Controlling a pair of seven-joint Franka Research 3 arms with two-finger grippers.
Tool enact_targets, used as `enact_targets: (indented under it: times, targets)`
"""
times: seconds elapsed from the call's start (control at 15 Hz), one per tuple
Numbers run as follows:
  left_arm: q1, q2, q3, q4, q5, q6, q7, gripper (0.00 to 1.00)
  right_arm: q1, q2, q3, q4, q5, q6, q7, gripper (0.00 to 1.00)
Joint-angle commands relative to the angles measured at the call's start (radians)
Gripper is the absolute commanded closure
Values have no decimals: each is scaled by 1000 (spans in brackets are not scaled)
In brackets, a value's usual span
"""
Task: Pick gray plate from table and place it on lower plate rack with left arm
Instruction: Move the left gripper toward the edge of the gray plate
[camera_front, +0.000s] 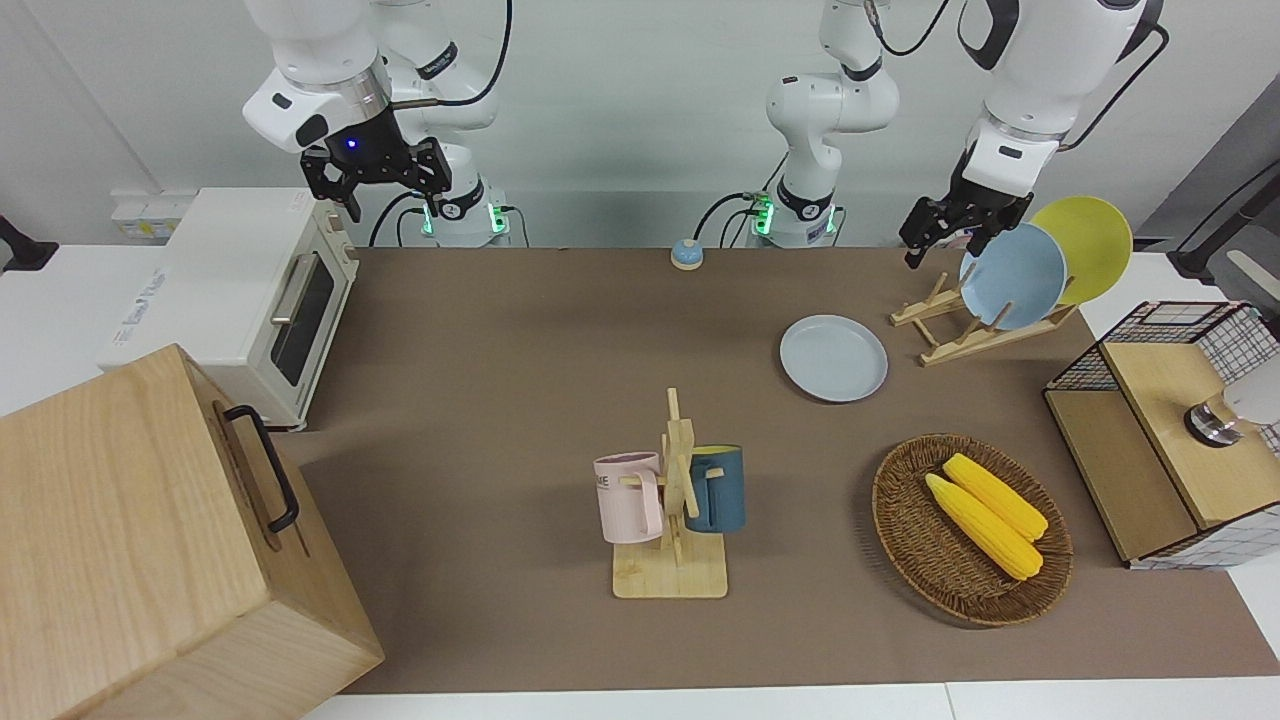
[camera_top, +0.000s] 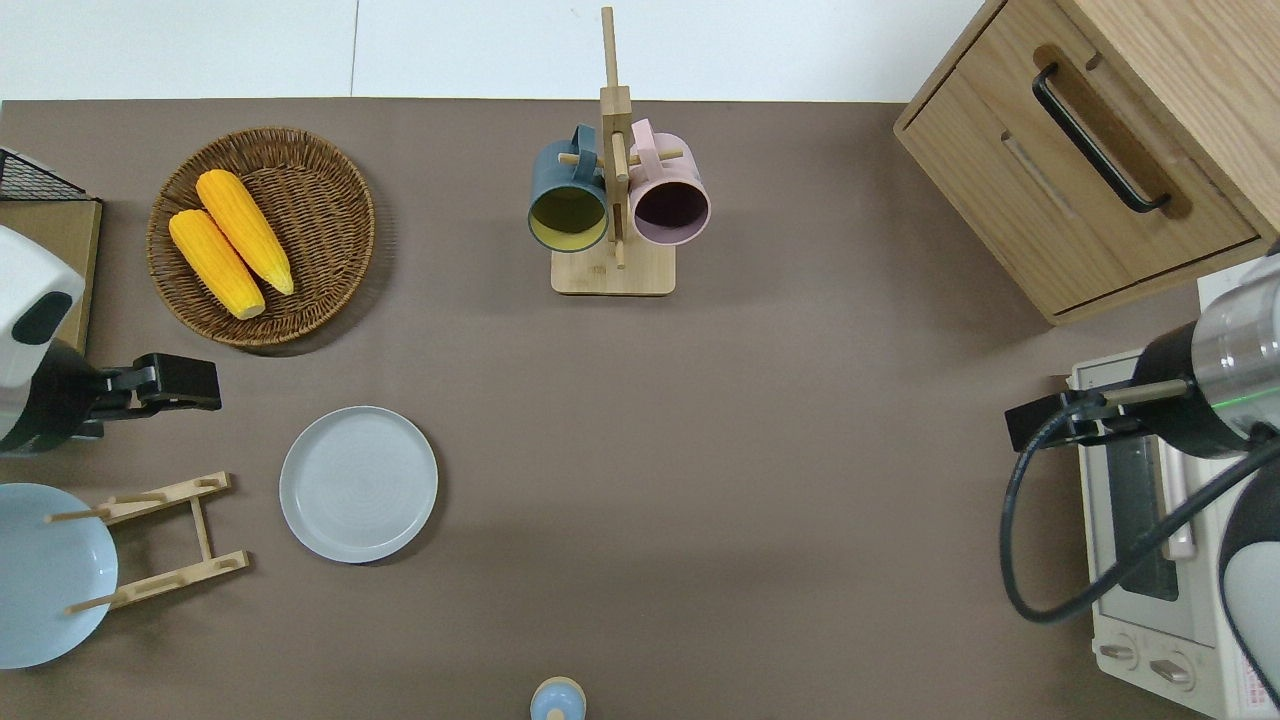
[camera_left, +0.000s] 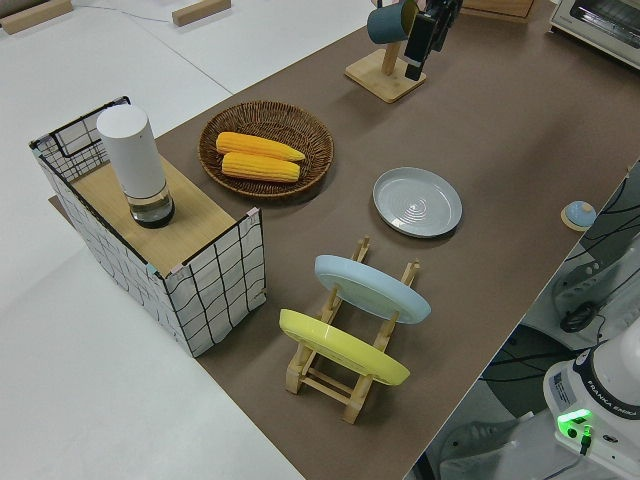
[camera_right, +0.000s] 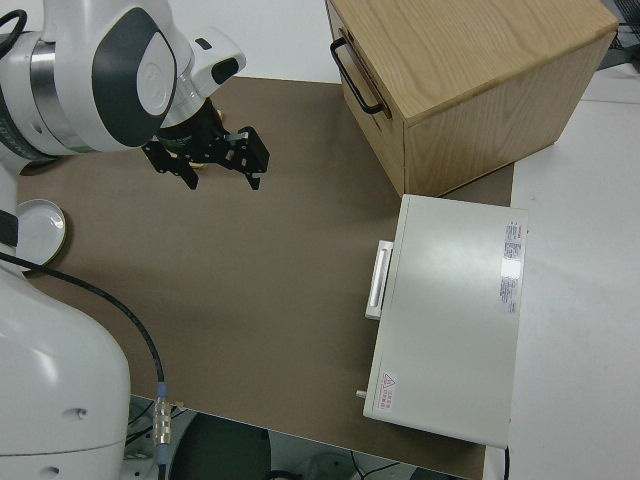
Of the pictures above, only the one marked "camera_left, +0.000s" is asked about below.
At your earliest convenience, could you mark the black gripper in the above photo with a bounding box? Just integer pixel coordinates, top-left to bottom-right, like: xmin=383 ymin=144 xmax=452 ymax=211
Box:
xmin=403 ymin=0 xmax=464 ymax=82

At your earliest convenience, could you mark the gray ceramic plate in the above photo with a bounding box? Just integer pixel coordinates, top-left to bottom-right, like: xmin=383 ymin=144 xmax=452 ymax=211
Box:
xmin=372 ymin=166 xmax=464 ymax=240

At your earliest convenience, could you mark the light blue plate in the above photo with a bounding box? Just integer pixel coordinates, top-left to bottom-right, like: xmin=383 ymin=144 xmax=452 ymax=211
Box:
xmin=314 ymin=254 xmax=432 ymax=326

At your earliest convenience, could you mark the yellow plate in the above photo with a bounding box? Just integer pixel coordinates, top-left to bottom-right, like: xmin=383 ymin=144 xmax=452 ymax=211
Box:
xmin=278 ymin=308 xmax=412 ymax=387

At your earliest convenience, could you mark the wooden plate rack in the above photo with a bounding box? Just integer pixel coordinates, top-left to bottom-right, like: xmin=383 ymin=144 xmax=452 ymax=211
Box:
xmin=284 ymin=235 xmax=421 ymax=425

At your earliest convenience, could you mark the teal mug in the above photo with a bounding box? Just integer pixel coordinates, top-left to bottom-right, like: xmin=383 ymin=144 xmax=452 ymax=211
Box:
xmin=366 ymin=0 xmax=419 ymax=45

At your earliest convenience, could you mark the wooden mug tree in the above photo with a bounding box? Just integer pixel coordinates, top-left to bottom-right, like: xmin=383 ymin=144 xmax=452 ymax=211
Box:
xmin=343 ymin=0 xmax=429 ymax=105

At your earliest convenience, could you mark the wooden drawer cabinet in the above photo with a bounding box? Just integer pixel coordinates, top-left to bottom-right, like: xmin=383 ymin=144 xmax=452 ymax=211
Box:
xmin=457 ymin=0 xmax=536 ymax=24

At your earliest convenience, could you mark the brown wicker basket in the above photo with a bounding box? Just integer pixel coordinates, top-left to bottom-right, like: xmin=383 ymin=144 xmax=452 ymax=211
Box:
xmin=198 ymin=101 xmax=335 ymax=197

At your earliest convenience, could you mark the white toaster oven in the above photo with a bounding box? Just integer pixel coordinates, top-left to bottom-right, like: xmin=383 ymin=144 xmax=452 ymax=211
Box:
xmin=547 ymin=0 xmax=640 ymax=76

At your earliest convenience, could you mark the yellow corn cob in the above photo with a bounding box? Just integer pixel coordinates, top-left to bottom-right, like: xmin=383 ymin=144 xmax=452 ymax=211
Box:
xmin=220 ymin=151 xmax=302 ymax=184
xmin=215 ymin=131 xmax=307 ymax=163

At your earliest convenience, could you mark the wooden block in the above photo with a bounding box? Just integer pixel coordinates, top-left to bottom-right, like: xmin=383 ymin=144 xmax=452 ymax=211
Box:
xmin=0 ymin=3 xmax=55 ymax=35
xmin=171 ymin=0 xmax=233 ymax=27

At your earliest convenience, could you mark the white cylindrical appliance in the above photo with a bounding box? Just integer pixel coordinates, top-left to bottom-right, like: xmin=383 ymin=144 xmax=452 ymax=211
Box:
xmin=96 ymin=103 xmax=177 ymax=230

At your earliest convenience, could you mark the thin gray cable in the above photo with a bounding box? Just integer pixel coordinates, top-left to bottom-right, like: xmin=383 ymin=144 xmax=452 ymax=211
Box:
xmin=74 ymin=0 xmax=171 ymax=24

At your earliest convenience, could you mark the coiled black cable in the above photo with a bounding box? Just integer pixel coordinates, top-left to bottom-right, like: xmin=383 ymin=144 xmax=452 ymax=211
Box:
xmin=559 ymin=302 xmax=597 ymax=334

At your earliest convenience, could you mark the black wire basket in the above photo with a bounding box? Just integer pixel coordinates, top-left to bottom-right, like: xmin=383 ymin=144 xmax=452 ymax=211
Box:
xmin=48 ymin=97 xmax=132 ymax=179

